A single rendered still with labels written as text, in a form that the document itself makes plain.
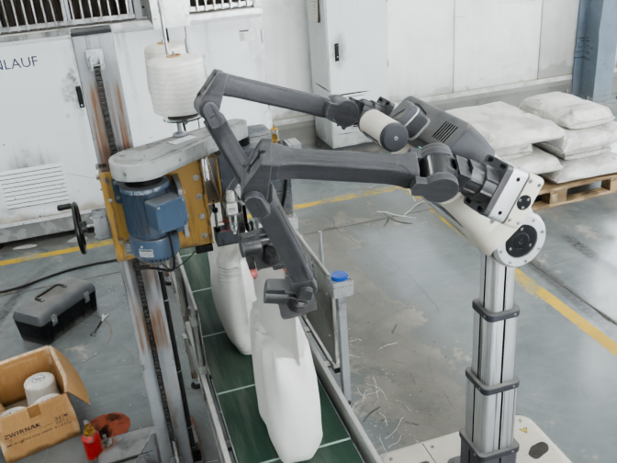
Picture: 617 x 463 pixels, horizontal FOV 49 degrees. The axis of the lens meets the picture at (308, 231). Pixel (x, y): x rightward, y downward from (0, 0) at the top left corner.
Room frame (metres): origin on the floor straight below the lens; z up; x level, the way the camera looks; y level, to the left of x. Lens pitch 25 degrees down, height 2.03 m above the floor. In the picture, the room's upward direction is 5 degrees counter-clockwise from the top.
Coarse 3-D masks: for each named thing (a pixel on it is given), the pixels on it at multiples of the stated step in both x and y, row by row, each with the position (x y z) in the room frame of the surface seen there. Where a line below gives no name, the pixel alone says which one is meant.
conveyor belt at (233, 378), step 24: (192, 264) 3.23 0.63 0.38; (192, 288) 2.96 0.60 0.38; (216, 312) 2.72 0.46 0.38; (216, 336) 2.52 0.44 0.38; (216, 360) 2.34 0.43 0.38; (240, 360) 2.32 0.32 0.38; (216, 384) 2.18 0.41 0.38; (240, 384) 2.16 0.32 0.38; (240, 408) 2.02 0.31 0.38; (240, 432) 1.89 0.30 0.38; (264, 432) 1.88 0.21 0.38; (336, 432) 1.85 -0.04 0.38; (240, 456) 1.77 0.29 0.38; (264, 456) 1.76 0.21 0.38; (336, 456) 1.74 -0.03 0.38
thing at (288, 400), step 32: (256, 288) 1.89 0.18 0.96; (256, 320) 1.93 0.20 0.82; (288, 320) 1.71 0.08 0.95; (256, 352) 1.85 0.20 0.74; (288, 352) 1.72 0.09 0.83; (256, 384) 1.93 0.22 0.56; (288, 384) 1.69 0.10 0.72; (288, 416) 1.69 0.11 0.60; (320, 416) 1.76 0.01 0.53; (288, 448) 1.69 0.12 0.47
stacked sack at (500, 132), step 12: (480, 120) 4.64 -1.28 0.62; (492, 120) 4.61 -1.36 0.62; (504, 120) 4.59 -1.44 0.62; (516, 120) 4.56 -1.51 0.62; (528, 120) 4.58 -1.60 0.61; (540, 120) 4.56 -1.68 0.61; (480, 132) 4.41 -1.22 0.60; (492, 132) 4.34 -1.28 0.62; (504, 132) 4.36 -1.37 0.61; (516, 132) 4.36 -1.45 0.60; (528, 132) 4.36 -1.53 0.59; (540, 132) 4.38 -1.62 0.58; (552, 132) 4.40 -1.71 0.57; (564, 132) 4.44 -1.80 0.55; (492, 144) 4.28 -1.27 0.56; (504, 144) 4.30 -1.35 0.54; (516, 144) 4.33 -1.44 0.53
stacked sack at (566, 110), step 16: (544, 96) 5.09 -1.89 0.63; (560, 96) 5.05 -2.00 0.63; (576, 96) 5.07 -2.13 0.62; (528, 112) 5.03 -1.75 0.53; (544, 112) 4.84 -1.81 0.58; (560, 112) 4.73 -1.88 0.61; (576, 112) 4.65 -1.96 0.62; (592, 112) 4.68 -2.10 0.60; (608, 112) 4.72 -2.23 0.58; (576, 128) 4.61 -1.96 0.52
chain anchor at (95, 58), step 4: (88, 52) 2.08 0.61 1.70; (92, 52) 2.09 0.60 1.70; (96, 52) 2.09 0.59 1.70; (100, 52) 2.09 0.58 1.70; (88, 56) 2.08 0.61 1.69; (92, 56) 2.09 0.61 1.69; (96, 56) 2.09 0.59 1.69; (100, 56) 2.09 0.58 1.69; (88, 60) 2.08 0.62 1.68; (92, 60) 2.08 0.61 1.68; (96, 60) 2.09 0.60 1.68; (100, 60) 2.07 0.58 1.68; (88, 64) 2.08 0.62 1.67; (92, 64) 2.06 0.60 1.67; (96, 64) 2.08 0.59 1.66; (100, 64) 2.07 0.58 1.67; (104, 64) 2.09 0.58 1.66; (88, 68) 2.08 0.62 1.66; (92, 68) 2.06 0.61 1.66; (100, 68) 2.09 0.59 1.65; (104, 68) 2.09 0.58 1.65
